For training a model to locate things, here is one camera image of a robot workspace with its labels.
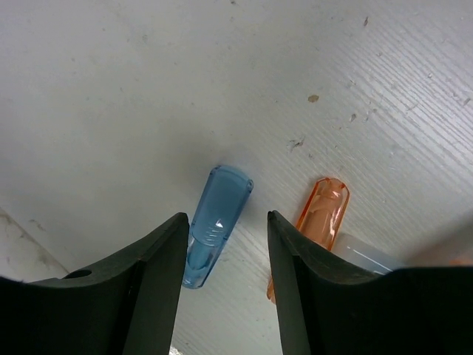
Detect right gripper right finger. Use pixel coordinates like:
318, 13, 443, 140
268, 211, 472, 354

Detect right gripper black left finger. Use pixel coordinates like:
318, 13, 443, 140
1, 213, 189, 354

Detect light blue capped marker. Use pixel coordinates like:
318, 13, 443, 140
331, 233, 406, 274

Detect orange marker pen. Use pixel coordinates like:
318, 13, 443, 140
266, 176, 351, 305

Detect blue marker pen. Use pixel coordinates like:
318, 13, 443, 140
182, 165, 253, 289

